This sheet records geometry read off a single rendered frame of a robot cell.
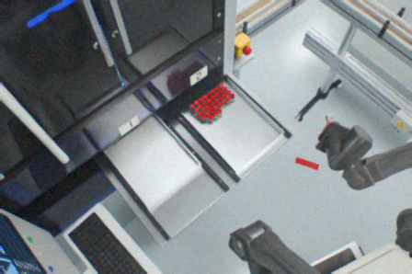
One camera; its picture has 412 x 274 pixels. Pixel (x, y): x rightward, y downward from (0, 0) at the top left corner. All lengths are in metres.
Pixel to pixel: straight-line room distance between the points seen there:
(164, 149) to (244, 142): 0.32
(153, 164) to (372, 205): 1.54
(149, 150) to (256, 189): 1.03
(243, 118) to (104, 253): 0.77
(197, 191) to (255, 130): 0.35
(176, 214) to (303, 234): 1.12
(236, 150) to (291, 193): 0.97
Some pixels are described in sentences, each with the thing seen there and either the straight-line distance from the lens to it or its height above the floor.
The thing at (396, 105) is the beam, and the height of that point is 0.55.
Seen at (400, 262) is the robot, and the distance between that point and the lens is 0.93.
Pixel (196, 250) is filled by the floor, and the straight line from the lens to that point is 2.20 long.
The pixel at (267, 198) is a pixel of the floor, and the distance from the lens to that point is 2.29.
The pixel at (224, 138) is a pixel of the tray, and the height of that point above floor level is 0.88.
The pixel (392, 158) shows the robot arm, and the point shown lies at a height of 1.38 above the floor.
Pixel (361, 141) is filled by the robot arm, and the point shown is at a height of 1.39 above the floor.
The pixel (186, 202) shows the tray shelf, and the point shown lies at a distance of 1.34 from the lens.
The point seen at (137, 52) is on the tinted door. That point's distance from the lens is 1.12.
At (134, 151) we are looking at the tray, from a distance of 1.45.
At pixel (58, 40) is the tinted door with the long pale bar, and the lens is 0.93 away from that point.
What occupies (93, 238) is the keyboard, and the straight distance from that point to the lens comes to 1.45.
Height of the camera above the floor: 2.17
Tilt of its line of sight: 63 degrees down
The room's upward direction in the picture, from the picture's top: 4 degrees counter-clockwise
